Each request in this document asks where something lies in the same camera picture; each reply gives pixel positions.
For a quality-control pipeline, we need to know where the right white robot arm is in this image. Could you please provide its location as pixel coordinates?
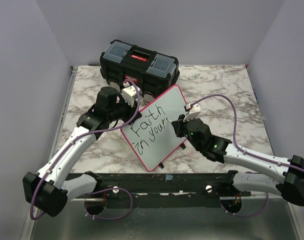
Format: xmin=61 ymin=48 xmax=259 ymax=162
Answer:
xmin=171 ymin=114 xmax=304 ymax=207

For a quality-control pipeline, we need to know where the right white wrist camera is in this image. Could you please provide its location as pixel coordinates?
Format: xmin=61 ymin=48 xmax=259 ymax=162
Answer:
xmin=183 ymin=103 xmax=201 ymax=122

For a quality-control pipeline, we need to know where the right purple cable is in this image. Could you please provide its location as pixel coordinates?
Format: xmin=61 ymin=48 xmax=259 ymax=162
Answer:
xmin=185 ymin=93 xmax=304 ymax=218

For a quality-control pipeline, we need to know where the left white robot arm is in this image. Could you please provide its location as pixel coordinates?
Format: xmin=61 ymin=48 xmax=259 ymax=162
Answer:
xmin=22 ymin=83 xmax=141 ymax=220

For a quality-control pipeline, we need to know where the blue tape piece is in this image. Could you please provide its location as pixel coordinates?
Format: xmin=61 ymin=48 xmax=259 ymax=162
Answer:
xmin=165 ymin=174 xmax=173 ymax=181

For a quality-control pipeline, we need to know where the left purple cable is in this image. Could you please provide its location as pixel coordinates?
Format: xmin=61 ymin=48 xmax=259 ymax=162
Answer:
xmin=29 ymin=78 xmax=133 ymax=221

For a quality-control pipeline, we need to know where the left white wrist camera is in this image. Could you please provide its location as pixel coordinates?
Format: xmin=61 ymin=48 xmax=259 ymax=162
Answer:
xmin=121 ymin=81 xmax=142 ymax=107

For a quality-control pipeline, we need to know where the pink framed whiteboard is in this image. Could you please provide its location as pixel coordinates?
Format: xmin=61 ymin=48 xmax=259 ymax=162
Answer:
xmin=121 ymin=84 xmax=187 ymax=172

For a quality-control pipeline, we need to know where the aluminium frame rail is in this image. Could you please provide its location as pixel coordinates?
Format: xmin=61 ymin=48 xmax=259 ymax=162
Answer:
xmin=20 ymin=66 xmax=78 ymax=240

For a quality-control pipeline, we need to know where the purple cable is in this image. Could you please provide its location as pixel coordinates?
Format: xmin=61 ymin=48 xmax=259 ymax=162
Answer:
xmin=185 ymin=93 xmax=304 ymax=218
xmin=29 ymin=78 xmax=133 ymax=221

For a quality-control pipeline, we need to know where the black plastic toolbox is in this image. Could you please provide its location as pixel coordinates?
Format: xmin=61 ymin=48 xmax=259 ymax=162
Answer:
xmin=100 ymin=39 xmax=180 ymax=104

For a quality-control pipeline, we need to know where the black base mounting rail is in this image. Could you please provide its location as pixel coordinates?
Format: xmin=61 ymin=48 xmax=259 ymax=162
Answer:
xmin=82 ymin=170 xmax=239 ymax=209

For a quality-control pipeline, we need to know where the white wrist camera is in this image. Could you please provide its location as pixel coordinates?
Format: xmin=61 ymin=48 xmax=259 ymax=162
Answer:
xmin=121 ymin=81 xmax=142 ymax=107
xmin=183 ymin=103 xmax=201 ymax=122

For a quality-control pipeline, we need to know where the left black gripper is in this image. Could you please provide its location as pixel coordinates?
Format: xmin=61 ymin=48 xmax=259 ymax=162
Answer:
xmin=108 ymin=95 xmax=142 ymax=126

